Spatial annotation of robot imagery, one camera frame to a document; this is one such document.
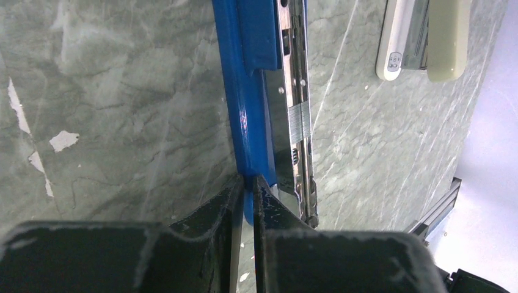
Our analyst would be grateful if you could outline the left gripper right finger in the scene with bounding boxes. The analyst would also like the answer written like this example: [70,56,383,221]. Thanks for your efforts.
[253,176,446,292]

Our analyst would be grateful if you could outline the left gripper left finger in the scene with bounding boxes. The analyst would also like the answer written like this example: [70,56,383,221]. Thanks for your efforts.
[1,175,244,292]

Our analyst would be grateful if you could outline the silver staple strip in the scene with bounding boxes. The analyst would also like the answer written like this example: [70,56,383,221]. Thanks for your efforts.
[288,101,311,144]

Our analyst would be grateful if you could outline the blue black stapler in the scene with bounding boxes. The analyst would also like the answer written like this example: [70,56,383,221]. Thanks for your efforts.
[212,1,318,228]

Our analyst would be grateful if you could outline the beige white stapler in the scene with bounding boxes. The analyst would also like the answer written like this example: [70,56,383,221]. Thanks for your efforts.
[376,0,471,82]

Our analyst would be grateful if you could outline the aluminium frame rail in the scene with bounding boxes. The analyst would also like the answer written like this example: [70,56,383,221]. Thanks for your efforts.
[405,177,462,245]

